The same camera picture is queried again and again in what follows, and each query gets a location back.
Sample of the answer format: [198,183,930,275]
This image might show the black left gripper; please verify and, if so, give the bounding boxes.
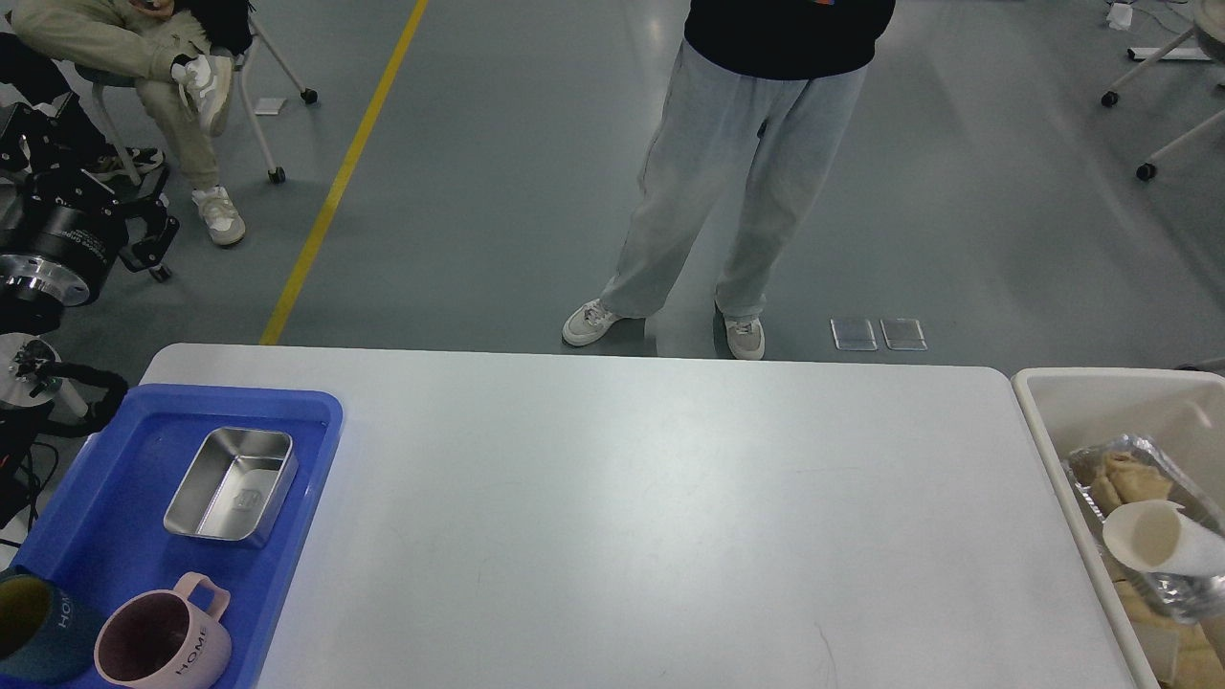
[1,103,180,308]

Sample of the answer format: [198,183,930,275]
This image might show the stainless steel rectangular container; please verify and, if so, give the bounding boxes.
[163,427,298,548]

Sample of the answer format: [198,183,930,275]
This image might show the pink mug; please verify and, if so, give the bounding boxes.
[96,573,233,688]

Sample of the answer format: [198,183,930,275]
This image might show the brown paper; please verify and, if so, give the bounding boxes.
[1106,564,1224,688]
[1089,451,1174,516]

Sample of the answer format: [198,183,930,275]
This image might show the aluminium foil tray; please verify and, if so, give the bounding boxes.
[1058,434,1224,624]

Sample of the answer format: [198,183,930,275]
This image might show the white paper cup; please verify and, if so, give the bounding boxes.
[1103,499,1224,577]

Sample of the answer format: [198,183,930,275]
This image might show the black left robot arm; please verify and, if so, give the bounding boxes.
[1,93,180,523]

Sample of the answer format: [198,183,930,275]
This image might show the white rolling chair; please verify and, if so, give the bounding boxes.
[72,10,319,197]

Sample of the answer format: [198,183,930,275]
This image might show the seated person beige clothes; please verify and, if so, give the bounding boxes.
[11,1,251,246]

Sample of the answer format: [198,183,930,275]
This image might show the dark blue mug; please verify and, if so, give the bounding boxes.
[1,566,105,684]

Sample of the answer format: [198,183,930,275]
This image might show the standing person grey trousers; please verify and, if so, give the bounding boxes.
[564,1,895,360]

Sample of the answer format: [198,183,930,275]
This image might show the clear floor plate left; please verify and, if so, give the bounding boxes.
[831,318,880,352]

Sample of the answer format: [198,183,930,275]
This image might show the clear floor plate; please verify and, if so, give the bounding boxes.
[831,318,880,352]
[880,318,929,352]

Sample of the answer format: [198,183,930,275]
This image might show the clear floor plate right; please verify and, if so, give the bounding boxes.
[880,318,929,352]

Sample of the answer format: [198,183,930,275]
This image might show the white plastic bin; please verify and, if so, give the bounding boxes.
[1013,367,1224,688]

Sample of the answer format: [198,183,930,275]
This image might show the white chair base right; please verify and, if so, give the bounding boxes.
[1101,0,1225,181]

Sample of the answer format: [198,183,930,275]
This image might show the brown paper in bin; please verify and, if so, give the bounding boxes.
[1106,564,1224,688]

